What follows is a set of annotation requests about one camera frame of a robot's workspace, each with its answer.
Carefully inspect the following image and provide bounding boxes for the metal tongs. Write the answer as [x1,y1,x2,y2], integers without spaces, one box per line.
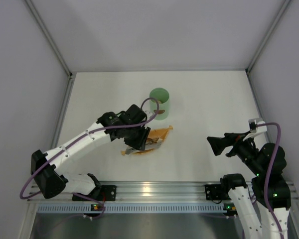
[122,140,162,155]

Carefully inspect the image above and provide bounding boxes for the brown food toy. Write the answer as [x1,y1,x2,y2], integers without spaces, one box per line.
[146,137,160,144]

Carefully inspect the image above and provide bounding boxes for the orange boat-shaped woven tray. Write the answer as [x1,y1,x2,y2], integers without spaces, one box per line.
[121,125,173,156]

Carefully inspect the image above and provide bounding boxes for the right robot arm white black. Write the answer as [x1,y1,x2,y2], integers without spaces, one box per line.
[207,131,291,239]

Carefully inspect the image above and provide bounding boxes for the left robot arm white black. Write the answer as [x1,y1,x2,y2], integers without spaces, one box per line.
[31,105,150,201]

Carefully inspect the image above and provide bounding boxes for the green cylindrical lunch container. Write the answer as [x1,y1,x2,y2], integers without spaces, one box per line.
[149,88,170,120]

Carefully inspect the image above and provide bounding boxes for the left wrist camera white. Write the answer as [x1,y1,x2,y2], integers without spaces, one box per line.
[144,110,155,121]

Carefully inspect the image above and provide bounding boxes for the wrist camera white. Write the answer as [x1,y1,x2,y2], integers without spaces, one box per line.
[244,118,267,140]
[144,110,155,121]

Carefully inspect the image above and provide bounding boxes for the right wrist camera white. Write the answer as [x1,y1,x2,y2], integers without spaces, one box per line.
[244,118,267,140]

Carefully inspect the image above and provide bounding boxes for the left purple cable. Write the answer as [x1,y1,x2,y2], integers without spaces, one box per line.
[19,97,160,200]

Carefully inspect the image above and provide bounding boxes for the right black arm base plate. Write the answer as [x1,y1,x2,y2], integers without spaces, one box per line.
[204,184,230,202]

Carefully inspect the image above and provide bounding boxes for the aluminium mounting rail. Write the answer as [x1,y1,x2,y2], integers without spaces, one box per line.
[25,181,299,203]

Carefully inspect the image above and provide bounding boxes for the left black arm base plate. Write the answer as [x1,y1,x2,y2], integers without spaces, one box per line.
[79,185,117,202]

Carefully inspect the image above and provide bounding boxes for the left aluminium frame post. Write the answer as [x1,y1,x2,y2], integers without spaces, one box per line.
[23,0,75,148]

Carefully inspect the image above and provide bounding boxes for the aluminium frame post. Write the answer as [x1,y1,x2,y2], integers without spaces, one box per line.
[245,0,293,76]
[23,0,75,148]

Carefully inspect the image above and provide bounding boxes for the slotted grey cable duct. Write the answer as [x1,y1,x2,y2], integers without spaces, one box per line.
[37,203,226,214]

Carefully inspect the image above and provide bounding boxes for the right aluminium frame post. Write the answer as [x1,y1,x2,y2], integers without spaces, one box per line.
[245,0,293,76]

